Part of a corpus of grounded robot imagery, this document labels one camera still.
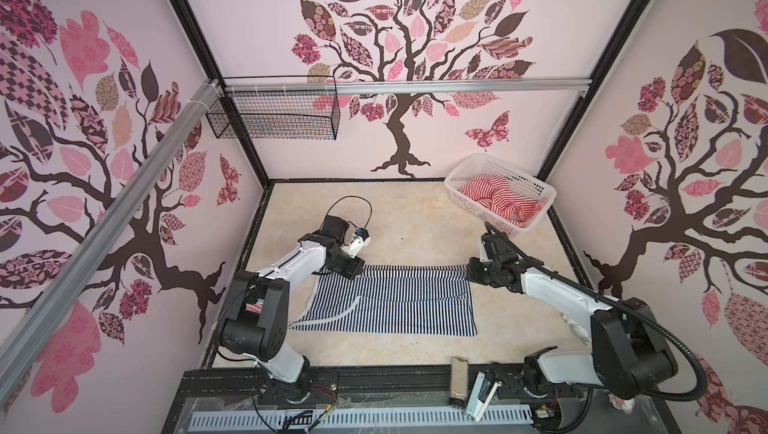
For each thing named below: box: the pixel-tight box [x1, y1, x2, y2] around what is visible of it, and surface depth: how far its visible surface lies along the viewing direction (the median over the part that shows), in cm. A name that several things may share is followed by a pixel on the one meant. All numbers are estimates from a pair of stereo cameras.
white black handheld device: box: [466, 372, 502, 423], surface depth 71 cm
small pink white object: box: [608, 393, 636, 414], surface depth 69 cm
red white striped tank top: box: [459, 175, 548, 227], surface depth 109 cm
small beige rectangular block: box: [450, 357, 469, 400], surface depth 74 cm
